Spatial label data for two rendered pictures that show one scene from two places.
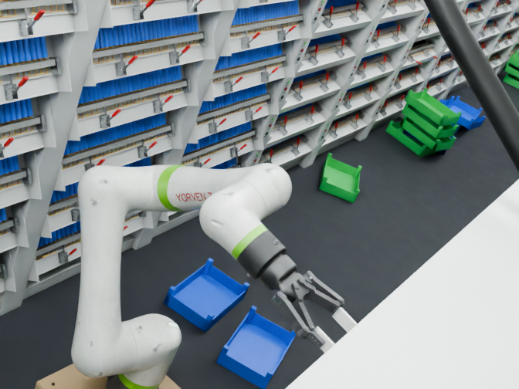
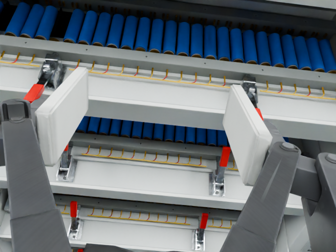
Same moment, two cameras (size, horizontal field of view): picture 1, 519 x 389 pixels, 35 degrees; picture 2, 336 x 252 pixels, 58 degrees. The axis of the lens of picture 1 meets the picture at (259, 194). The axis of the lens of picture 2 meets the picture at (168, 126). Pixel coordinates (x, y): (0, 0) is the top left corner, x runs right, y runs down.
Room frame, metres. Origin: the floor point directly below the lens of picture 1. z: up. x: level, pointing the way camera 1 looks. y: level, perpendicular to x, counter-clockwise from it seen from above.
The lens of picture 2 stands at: (1.39, -0.13, 1.11)
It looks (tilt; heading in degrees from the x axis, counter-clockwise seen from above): 39 degrees down; 244
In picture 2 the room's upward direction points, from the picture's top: 8 degrees clockwise
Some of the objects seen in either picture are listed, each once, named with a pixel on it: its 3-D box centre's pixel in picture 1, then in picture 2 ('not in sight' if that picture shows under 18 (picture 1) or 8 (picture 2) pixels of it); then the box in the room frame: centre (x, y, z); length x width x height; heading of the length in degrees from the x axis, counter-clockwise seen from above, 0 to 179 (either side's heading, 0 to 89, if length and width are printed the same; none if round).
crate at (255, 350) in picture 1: (258, 346); not in sight; (2.39, -0.22, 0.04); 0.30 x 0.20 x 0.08; 171
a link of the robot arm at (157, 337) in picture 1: (146, 351); not in sight; (1.64, 0.11, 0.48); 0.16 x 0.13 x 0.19; 136
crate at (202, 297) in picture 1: (208, 293); not in sight; (2.56, 0.03, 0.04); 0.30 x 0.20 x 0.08; 163
